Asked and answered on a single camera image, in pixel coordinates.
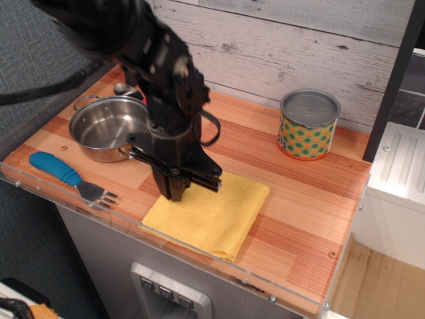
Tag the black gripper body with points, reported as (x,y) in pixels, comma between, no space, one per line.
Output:
(177,155)

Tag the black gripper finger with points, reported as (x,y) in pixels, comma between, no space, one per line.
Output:
(177,186)
(162,182)

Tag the yellow-orange towel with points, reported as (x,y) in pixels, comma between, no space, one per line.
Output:
(214,223)

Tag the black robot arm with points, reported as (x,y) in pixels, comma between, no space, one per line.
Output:
(129,34)

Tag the orange cloth at corner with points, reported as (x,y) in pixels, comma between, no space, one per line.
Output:
(42,311)

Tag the stainless steel pot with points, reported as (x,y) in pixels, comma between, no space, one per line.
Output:
(100,125)

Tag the clear acrylic edge guard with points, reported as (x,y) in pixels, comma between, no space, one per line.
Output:
(289,250)

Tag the grey dispenser panel with buttons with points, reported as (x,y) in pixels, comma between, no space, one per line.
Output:
(161,296)

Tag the green orange patterned can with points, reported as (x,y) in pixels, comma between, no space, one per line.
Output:
(308,119)

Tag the white toy sink unit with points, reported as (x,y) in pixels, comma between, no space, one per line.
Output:
(390,217)

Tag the fork with blue handle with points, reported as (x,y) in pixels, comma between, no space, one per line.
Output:
(94,195)

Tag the spoon with red handle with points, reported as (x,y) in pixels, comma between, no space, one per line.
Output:
(122,89)

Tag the dark grey right post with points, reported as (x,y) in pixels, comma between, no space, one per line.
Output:
(408,43)

